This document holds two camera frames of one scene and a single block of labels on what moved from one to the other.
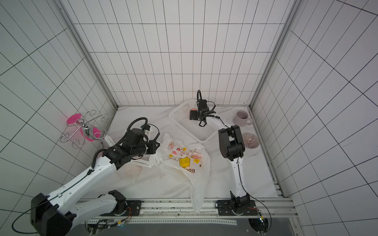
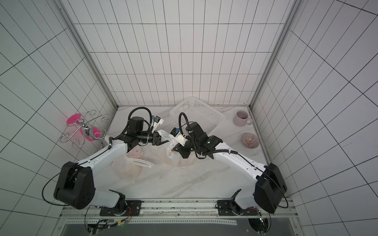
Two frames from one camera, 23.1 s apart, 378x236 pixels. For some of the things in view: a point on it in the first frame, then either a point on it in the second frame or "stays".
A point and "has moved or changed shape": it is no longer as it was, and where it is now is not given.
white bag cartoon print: (189, 162) has moved or changed shape
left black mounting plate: (134, 209) stays
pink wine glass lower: (91, 133) stays
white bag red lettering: (130, 171) stays
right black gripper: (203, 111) → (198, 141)
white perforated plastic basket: (181, 114) stays
